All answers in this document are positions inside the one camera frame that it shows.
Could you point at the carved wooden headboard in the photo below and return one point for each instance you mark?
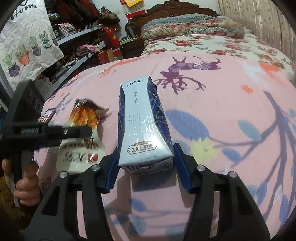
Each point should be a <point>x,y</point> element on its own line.
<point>175,8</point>

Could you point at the brown paper gift bag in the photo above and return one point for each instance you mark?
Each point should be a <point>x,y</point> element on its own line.
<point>105,56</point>

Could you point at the wall calendar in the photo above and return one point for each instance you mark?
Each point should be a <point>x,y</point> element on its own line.
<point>133,7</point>

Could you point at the smartphone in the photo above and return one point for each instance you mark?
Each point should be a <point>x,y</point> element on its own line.
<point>47,115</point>

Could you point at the pile of clothes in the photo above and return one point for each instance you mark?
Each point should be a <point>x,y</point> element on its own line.
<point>74,16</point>

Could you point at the brown patterned handbag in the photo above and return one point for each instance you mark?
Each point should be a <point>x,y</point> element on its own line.
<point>108,14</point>

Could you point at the floral bedsheet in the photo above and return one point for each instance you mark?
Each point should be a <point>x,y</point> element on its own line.
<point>231,48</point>

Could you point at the orange and white snack wrapper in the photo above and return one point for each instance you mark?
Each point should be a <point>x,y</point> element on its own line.
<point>81,157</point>

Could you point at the folded patchwork quilt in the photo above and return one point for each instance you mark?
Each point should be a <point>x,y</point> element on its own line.
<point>185,26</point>

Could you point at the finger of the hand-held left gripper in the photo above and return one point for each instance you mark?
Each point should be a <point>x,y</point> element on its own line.
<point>69,132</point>

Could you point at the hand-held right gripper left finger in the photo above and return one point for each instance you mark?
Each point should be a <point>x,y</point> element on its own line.
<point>112,171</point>

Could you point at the person's left hand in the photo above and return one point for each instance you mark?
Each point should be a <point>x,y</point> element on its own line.
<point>27,190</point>

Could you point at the white cactus print cloth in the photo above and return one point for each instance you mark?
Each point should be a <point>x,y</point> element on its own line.
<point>23,39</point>

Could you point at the beige patterned curtain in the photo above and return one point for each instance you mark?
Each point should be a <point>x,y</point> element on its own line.
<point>259,18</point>

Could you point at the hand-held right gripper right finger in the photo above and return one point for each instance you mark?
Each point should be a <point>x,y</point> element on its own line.
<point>181,169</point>

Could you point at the blue and white milk carton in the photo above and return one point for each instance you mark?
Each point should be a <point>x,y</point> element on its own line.
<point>143,129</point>

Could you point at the grey metal shelf rack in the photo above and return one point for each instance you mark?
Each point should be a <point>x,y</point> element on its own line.
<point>76,64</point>

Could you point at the pink printed blanket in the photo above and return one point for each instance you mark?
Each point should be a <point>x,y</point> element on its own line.
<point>208,139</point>

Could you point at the dark wooden nightstand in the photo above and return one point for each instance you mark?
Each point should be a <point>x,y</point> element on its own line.
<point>133,47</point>

